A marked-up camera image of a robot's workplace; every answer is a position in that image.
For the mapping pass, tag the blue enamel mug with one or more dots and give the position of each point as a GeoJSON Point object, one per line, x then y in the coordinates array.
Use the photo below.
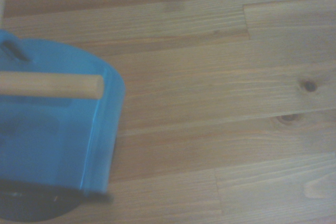
{"type": "Point", "coordinates": [65, 142]}

